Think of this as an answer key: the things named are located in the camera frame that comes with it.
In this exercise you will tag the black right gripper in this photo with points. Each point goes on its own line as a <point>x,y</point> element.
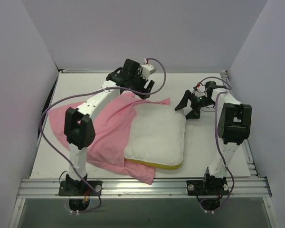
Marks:
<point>194,102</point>

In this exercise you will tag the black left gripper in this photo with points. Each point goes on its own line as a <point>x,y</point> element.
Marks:
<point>137,86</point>

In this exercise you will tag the pink fabric pillowcase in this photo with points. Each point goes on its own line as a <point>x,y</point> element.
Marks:
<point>112,128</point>

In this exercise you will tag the white pillow yellow edge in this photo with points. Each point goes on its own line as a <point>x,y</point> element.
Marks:
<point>157,136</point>

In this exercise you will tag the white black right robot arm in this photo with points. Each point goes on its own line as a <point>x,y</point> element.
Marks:
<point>216,169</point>

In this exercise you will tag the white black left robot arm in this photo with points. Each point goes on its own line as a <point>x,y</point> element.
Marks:
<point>79,129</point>

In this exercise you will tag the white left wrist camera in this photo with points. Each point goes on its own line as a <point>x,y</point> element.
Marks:
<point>147,70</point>

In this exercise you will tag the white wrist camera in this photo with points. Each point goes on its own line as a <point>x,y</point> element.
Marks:
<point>147,70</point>
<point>197,89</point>

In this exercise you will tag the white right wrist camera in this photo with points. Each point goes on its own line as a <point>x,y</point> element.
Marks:
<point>197,89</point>

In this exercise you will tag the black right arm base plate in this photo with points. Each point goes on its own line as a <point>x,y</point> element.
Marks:
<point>207,188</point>

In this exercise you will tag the aluminium right side rail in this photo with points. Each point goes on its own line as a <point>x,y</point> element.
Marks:
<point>234,124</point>

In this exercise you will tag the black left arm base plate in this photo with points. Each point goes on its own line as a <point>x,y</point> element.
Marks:
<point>67,189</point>

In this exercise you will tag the aluminium front frame rail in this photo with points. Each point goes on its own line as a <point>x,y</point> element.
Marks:
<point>132,189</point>

